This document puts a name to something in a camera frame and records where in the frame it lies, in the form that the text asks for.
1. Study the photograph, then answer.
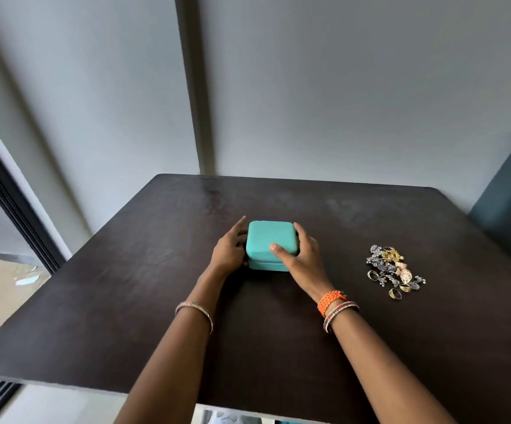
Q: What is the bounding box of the person's left hand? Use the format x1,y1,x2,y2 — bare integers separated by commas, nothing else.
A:
209,216,249,279

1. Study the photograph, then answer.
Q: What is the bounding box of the person's right hand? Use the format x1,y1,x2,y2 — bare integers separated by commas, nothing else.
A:
269,222,336,303

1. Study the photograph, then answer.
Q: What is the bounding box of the teal square jewellery box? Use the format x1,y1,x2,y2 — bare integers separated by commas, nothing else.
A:
246,221,300,272

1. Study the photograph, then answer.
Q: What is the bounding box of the person's left forearm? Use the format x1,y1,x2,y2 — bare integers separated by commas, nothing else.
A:
114,267,238,424

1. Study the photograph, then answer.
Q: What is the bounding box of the person's right forearm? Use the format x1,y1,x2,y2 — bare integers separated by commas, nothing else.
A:
315,292,459,424

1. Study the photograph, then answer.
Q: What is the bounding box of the red and silver bangle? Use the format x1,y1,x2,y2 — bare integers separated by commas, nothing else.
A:
323,301,360,334

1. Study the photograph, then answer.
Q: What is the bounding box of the thin beaded silver bangle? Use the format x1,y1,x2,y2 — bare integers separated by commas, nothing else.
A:
174,301,214,335

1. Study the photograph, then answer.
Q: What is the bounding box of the pile of rings and jewellery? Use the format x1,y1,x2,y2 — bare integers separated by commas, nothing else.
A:
366,245,427,301

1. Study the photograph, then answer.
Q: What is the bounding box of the orange bead bracelet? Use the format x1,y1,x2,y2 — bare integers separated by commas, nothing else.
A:
317,290,348,318

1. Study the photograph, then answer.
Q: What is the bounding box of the black window frame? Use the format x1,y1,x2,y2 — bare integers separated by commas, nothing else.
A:
0,118,66,274

